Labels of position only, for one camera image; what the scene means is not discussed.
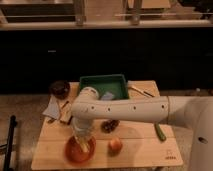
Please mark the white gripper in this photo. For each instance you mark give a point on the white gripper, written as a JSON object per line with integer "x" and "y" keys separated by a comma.
{"x": 82, "y": 127}

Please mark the yellow banana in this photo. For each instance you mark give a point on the yellow banana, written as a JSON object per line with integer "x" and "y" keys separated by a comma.
{"x": 83, "y": 142}

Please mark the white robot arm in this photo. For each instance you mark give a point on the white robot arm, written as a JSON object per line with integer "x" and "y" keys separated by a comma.
{"x": 193, "y": 112}

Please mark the dark brown bowl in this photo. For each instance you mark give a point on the dark brown bowl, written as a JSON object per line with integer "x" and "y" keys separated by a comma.
{"x": 60, "y": 89}

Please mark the wooden block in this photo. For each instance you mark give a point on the wooden block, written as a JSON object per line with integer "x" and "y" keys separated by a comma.
{"x": 66, "y": 113}

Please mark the dark grape bunch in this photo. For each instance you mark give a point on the dark grape bunch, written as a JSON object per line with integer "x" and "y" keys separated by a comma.
{"x": 109, "y": 125}

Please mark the grey cloth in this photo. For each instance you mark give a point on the grey cloth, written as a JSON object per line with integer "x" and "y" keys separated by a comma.
{"x": 52, "y": 109}

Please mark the red apple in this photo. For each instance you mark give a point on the red apple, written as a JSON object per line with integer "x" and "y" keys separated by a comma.
{"x": 115, "y": 145}

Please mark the green plastic tray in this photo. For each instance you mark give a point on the green plastic tray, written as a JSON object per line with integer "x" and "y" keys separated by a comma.
{"x": 115, "y": 84}

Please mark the black stand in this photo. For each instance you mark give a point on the black stand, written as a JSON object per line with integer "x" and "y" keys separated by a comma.
{"x": 9, "y": 144}

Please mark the green cucumber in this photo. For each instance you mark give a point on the green cucumber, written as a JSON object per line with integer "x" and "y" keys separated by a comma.
{"x": 159, "y": 133}

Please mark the knife with wooden handle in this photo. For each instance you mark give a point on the knife with wooden handle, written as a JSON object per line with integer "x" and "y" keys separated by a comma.
{"x": 141, "y": 91}

